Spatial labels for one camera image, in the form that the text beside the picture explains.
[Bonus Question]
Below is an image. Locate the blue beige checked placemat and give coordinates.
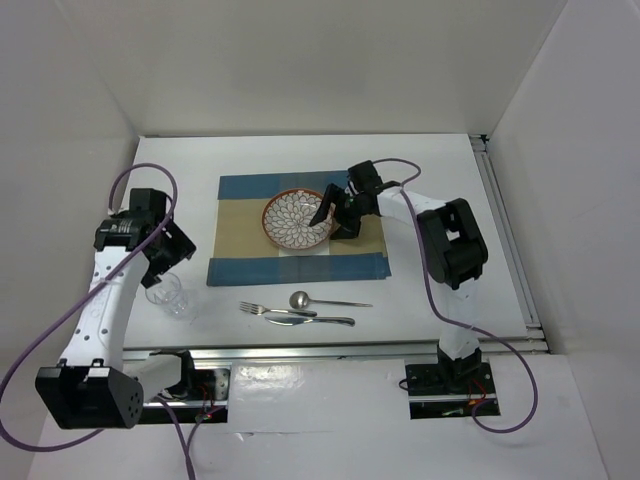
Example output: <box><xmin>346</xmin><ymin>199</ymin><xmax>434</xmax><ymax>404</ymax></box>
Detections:
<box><xmin>206</xmin><ymin>170</ymin><xmax>391</xmax><ymax>287</ymax></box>

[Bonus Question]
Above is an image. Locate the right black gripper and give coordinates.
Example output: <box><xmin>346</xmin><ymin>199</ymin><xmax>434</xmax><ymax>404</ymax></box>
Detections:
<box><xmin>309</xmin><ymin>182</ymin><xmax>366</xmax><ymax>240</ymax></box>

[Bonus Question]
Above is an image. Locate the steel table knife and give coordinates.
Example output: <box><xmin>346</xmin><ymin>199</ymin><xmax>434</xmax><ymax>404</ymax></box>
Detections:
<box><xmin>265</xmin><ymin>316</ymin><xmax>356</xmax><ymax>327</ymax></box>

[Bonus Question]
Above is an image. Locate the steel spoon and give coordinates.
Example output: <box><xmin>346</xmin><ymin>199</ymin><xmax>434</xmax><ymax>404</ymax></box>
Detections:
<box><xmin>289</xmin><ymin>291</ymin><xmax>372</xmax><ymax>309</ymax></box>

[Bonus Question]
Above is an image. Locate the right aluminium rail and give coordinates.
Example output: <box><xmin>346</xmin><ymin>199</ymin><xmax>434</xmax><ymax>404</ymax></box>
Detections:
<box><xmin>469</xmin><ymin>134</ymin><xmax>550</xmax><ymax>355</ymax></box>

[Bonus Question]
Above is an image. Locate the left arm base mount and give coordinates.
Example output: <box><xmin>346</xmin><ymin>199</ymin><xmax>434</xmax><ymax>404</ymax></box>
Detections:
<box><xmin>124</xmin><ymin>350</ymin><xmax>231</xmax><ymax>425</ymax></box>

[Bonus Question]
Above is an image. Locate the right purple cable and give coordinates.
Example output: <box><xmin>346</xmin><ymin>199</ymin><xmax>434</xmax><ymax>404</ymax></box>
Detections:
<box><xmin>372</xmin><ymin>157</ymin><xmax>540</xmax><ymax>434</ymax></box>

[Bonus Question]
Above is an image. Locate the steel fork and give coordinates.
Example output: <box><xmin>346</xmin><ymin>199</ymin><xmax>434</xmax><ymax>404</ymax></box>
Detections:
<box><xmin>239</xmin><ymin>301</ymin><xmax>317</xmax><ymax>318</ymax></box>

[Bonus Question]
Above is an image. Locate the clear drinking glass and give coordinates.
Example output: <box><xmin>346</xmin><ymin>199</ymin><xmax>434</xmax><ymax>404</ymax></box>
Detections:
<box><xmin>145</xmin><ymin>272</ymin><xmax>193</xmax><ymax>319</ymax></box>

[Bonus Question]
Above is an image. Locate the patterned ceramic bowl red rim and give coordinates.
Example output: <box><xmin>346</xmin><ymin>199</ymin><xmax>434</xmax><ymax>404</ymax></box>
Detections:
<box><xmin>261</xmin><ymin>188</ymin><xmax>334</xmax><ymax>251</ymax></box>

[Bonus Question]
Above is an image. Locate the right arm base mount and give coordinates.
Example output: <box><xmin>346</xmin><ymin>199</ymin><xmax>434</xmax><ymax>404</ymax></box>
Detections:
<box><xmin>397</xmin><ymin>356</ymin><xmax>501</xmax><ymax>420</ymax></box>

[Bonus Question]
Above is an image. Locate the front aluminium rail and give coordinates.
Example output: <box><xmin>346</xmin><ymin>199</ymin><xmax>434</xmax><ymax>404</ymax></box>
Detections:
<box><xmin>123</xmin><ymin>338</ymin><xmax>549</xmax><ymax>362</ymax></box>

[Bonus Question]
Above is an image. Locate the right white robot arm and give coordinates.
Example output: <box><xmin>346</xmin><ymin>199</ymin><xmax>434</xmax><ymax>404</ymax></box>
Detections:
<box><xmin>310</xmin><ymin>158</ymin><xmax>488</xmax><ymax>392</ymax></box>

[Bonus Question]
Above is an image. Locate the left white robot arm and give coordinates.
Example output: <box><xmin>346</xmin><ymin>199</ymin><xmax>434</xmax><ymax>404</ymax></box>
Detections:
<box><xmin>35</xmin><ymin>188</ymin><xmax>198</xmax><ymax>430</ymax></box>

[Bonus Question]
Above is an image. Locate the aluminium rail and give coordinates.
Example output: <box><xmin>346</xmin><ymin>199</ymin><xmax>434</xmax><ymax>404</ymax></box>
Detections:
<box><xmin>469</xmin><ymin>134</ymin><xmax>550</xmax><ymax>355</ymax></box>
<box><xmin>123</xmin><ymin>338</ymin><xmax>549</xmax><ymax>362</ymax></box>

